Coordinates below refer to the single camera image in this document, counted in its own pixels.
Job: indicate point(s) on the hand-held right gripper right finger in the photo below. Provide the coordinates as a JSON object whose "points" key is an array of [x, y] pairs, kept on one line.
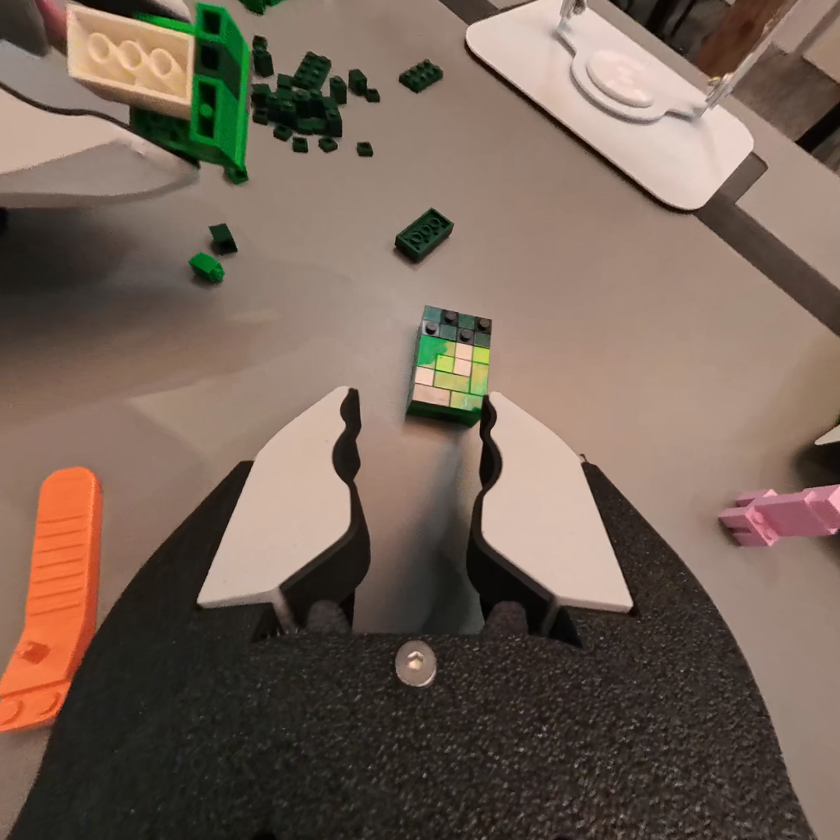
{"points": [[544, 512]]}

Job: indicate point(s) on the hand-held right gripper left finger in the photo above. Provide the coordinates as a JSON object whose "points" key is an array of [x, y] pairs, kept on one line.
{"points": [[289, 512]]}

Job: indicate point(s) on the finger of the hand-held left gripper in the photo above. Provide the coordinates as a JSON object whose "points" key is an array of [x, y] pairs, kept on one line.
{"points": [[26, 59], [65, 157]]}

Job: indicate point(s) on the green and white lego assembly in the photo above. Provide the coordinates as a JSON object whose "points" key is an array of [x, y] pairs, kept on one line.
{"points": [[210, 98]]}

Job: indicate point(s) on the green mosaic lego block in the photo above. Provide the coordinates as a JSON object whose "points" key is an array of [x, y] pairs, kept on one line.
{"points": [[453, 374]]}

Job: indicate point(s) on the small dark lego piece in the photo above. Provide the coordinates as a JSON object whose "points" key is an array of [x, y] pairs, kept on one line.
{"points": [[223, 238]]}

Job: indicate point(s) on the small green lego piece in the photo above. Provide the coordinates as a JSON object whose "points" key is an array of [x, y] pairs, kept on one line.
{"points": [[207, 268]]}

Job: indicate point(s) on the pink lego pig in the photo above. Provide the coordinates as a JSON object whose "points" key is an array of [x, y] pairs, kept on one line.
{"points": [[781, 515]]}

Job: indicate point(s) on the pile of dark green lego pieces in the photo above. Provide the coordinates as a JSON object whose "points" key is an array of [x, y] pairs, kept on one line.
{"points": [[302, 105]]}

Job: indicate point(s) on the dark green two-by-four lego brick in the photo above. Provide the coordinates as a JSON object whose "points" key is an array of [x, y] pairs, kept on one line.
{"points": [[425, 235]]}

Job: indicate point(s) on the dark green two-by-three lego brick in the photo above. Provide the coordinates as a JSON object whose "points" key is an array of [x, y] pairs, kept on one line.
{"points": [[421, 75]]}

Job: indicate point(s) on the orange brick separator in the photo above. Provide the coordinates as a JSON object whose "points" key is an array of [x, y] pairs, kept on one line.
{"points": [[59, 577]]}

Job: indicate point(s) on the wooden table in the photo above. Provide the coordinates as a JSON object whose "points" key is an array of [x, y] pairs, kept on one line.
{"points": [[722, 33]]}

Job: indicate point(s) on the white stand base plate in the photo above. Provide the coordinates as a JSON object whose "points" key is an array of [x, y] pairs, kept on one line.
{"points": [[656, 151]]}

